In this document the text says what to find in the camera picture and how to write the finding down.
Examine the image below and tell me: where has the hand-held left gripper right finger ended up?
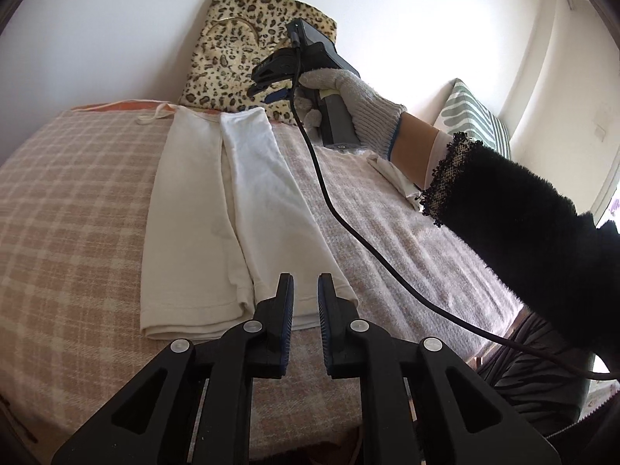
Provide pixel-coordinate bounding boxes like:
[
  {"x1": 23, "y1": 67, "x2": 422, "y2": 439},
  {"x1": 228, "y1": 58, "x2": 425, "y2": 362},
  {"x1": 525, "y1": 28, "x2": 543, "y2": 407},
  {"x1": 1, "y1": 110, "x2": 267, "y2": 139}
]
[{"x1": 317, "y1": 273, "x2": 559, "y2": 465}]

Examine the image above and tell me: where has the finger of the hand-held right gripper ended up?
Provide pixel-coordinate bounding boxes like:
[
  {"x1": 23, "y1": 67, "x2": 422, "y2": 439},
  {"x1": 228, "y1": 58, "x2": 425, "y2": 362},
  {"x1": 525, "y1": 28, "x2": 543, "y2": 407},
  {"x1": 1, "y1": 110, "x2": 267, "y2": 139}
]
[
  {"x1": 248, "y1": 80, "x2": 294, "y2": 105},
  {"x1": 250, "y1": 49, "x2": 297, "y2": 84}
]

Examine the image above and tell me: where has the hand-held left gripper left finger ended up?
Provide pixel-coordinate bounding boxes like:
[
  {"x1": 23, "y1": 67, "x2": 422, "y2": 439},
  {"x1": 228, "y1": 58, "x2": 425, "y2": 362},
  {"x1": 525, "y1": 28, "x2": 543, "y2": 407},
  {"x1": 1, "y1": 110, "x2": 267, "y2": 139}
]
[{"x1": 51, "y1": 273, "x2": 296, "y2": 465}]

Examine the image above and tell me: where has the white small garment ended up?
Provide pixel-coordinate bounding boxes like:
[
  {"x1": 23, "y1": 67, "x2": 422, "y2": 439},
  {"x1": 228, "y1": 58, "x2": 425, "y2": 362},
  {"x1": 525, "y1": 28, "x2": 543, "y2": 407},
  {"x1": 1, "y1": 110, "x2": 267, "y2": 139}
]
[{"x1": 136, "y1": 105, "x2": 360, "y2": 342}]

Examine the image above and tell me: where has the person's right forearm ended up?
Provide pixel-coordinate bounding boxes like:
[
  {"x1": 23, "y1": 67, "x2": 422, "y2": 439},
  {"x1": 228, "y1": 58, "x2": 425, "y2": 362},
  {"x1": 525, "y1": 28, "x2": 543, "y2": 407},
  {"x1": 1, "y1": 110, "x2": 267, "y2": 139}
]
[{"x1": 389, "y1": 111, "x2": 620, "y2": 365}]

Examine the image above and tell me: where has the person's right hand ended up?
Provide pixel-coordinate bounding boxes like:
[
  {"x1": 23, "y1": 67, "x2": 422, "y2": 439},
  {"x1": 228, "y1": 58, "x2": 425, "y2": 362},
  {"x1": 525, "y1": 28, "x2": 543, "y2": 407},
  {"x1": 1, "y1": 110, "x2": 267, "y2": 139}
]
[{"x1": 293, "y1": 68, "x2": 406, "y2": 161}]

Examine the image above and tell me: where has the leopard print cushion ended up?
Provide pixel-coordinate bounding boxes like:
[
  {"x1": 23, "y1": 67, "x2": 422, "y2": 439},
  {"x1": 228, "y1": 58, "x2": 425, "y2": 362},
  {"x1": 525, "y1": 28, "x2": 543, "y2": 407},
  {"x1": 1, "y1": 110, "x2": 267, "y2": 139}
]
[{"x1": 181, "y1": 0, "x2": 339, "y2": 125}]

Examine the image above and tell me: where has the green striped pillow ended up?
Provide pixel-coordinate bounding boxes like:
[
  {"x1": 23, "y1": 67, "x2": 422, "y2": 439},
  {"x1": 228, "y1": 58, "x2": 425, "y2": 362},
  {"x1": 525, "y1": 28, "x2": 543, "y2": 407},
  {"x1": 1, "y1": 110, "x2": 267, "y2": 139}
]
[{"x1": 432, "y1": 78, "x2": 513, "y2": 160}]

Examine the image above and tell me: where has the pink plaid blanket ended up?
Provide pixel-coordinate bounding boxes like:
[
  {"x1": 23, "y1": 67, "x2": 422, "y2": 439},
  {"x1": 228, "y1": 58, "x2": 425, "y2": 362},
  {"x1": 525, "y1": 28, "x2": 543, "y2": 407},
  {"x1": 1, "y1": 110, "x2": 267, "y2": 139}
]
[{"x1": 0, "y1": 99, "x2": 528, "y2": 462}]

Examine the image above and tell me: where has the person's dark trouser leg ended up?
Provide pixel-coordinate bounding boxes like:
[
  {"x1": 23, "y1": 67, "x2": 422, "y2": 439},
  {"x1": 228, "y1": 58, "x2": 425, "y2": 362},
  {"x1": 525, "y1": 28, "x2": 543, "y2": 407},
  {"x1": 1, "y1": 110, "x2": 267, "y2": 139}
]
[{"x1": 477, "y1": 309, "x2": 598, "y2": 437}]

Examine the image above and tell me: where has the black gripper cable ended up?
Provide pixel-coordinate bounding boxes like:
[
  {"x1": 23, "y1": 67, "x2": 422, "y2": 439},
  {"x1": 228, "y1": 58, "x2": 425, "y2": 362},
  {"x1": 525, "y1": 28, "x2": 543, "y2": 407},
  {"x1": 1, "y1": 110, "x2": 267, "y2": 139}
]
[{"x1": 287, "y1": 23, "x2": 615, "y2": 381}]

